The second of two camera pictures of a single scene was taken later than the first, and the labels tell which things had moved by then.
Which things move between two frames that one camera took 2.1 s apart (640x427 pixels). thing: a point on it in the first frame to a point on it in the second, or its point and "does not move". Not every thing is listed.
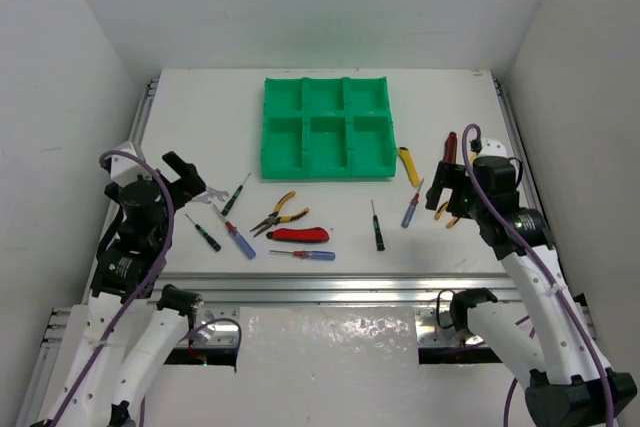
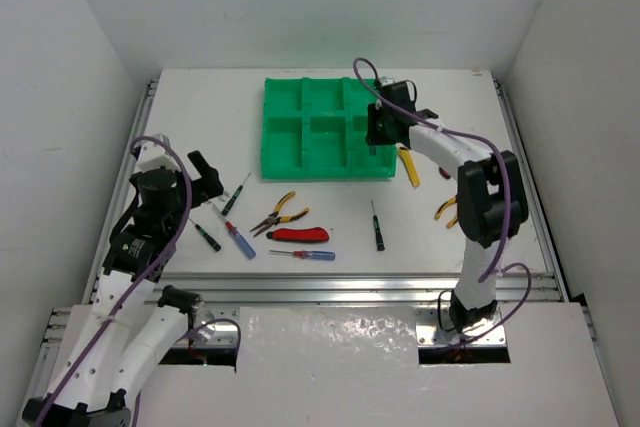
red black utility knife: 317,234 does not move
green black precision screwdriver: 378,233 does not move
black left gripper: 181,181 to 201,185
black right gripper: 451,175 to 375,137
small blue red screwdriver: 319,255 does not move
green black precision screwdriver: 229,205 does not move
